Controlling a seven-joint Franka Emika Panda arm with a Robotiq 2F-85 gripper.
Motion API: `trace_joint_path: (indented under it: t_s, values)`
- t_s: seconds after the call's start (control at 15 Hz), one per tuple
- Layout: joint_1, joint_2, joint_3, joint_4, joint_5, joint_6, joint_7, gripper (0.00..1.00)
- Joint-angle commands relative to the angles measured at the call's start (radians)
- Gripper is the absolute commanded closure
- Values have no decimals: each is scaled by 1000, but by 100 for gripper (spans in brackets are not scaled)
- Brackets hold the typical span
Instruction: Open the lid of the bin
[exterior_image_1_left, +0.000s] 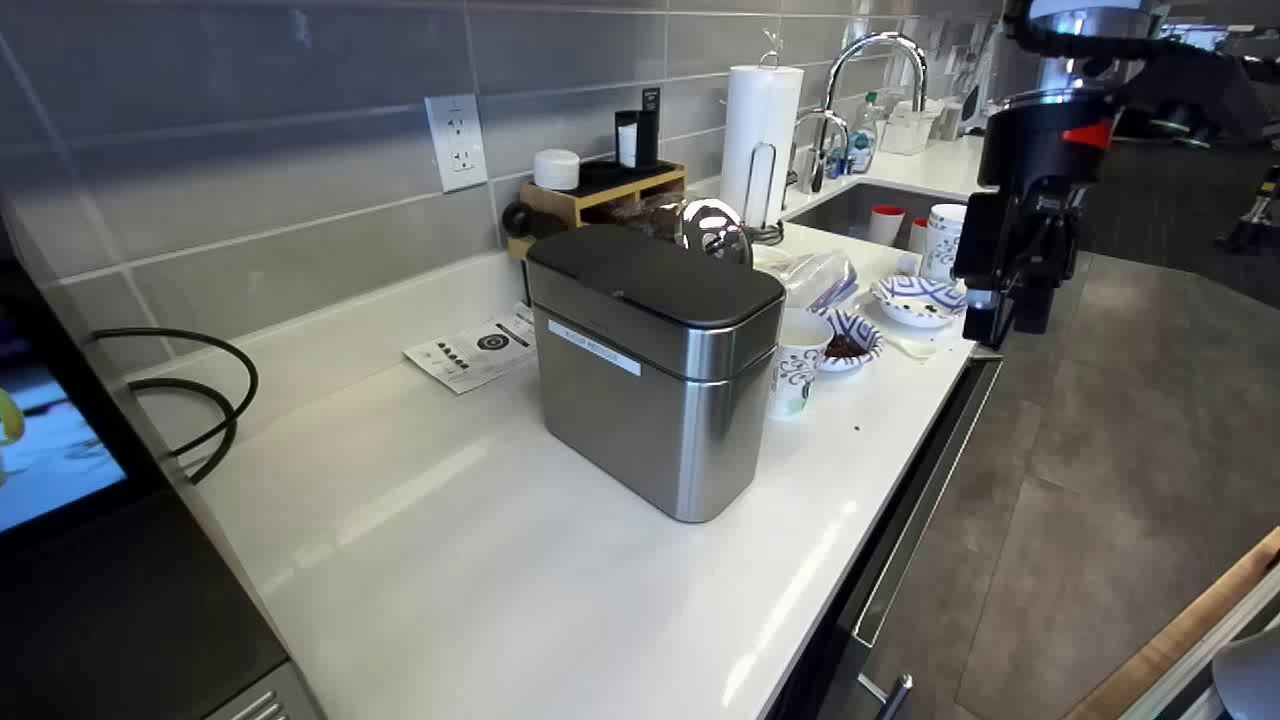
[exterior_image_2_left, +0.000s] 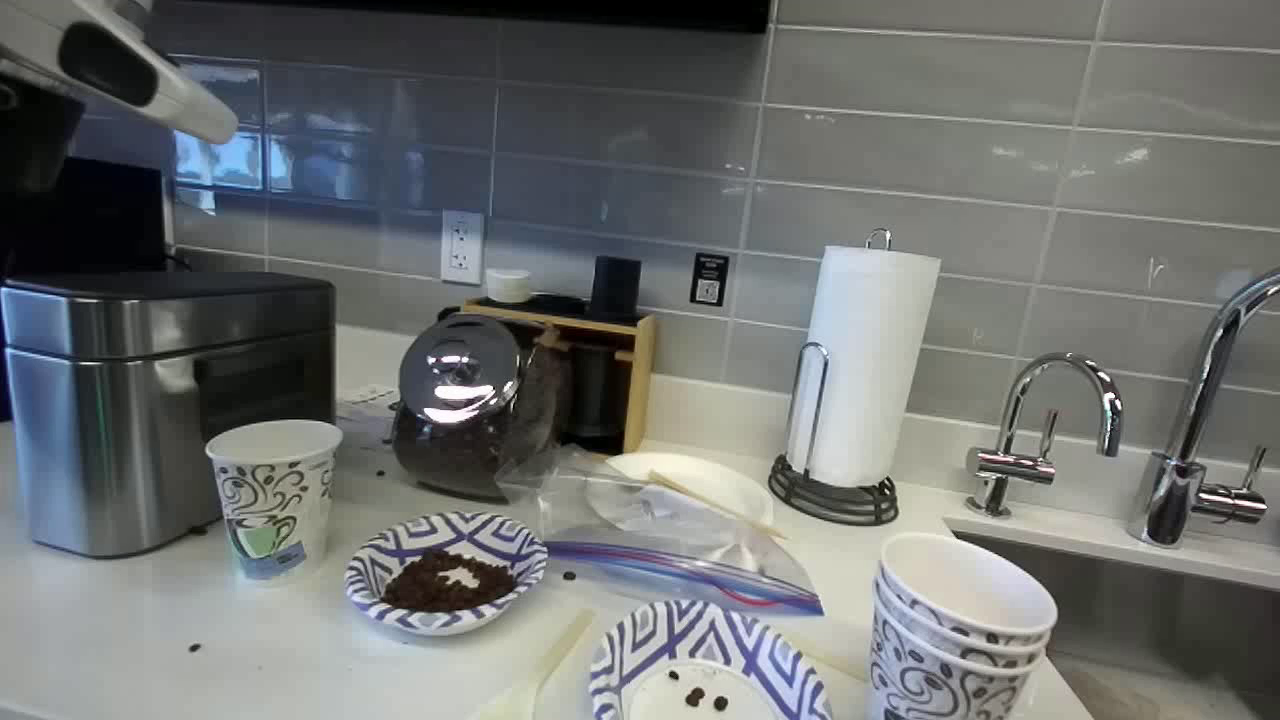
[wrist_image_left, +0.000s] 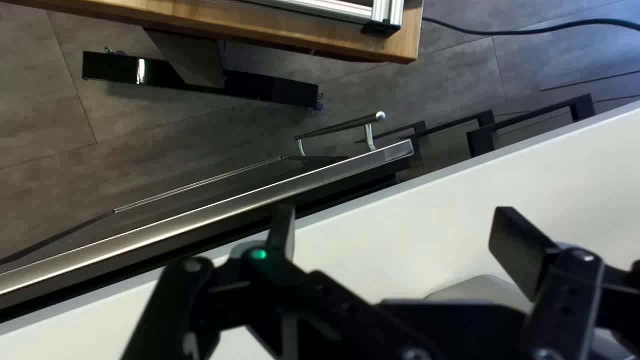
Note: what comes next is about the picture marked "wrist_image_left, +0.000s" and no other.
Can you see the black drawer handle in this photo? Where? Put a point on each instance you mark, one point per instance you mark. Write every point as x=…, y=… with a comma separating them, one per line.
x=485, y=138
x=421, y=132

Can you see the wooden table top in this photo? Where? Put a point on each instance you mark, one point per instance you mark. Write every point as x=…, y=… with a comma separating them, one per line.
x=228, y=19

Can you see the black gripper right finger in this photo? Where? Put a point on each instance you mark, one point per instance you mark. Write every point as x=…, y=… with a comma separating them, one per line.
x=572, y=291

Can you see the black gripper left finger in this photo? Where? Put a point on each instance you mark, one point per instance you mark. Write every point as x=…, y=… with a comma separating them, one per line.
x=290, y=312

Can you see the black table base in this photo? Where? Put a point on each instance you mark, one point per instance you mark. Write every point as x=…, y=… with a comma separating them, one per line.
x=194, y=65

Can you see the steel oven door handle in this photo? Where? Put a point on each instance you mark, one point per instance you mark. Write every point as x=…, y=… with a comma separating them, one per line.
x=152, y=223

